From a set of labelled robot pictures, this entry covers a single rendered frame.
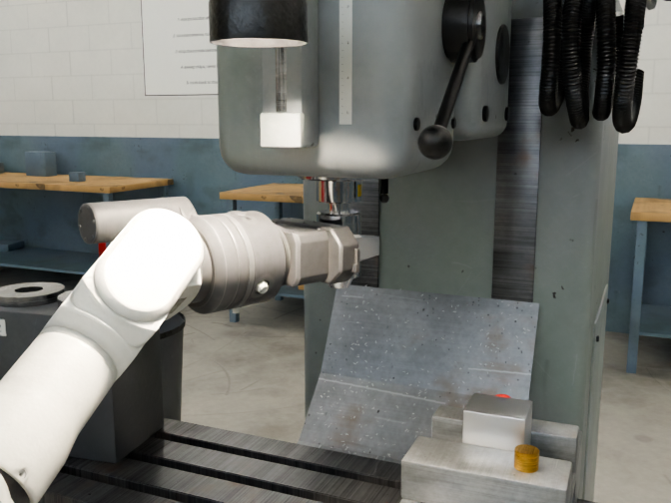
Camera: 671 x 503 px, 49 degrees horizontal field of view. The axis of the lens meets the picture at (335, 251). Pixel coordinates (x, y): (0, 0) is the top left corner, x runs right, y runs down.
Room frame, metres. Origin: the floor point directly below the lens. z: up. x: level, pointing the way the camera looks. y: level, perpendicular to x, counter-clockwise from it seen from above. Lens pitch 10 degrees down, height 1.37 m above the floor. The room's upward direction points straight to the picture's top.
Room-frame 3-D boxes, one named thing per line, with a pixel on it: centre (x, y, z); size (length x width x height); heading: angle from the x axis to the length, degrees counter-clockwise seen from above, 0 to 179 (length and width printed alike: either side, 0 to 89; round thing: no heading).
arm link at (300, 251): (0.70, 0.06, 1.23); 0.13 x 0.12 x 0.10; 44
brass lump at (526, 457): (0.63, -0.18, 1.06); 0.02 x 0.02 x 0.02
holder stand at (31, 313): (0.94, 0.36, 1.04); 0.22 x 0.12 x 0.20; 74
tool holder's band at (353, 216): (0.76, 0.00, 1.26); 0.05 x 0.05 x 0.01
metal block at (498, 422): (0.69, -0.16, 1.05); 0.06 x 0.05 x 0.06; 68
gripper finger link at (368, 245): (0.74, -0.02, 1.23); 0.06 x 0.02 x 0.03; 134
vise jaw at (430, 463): (0.64, -0.14, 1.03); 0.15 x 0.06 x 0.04; 68
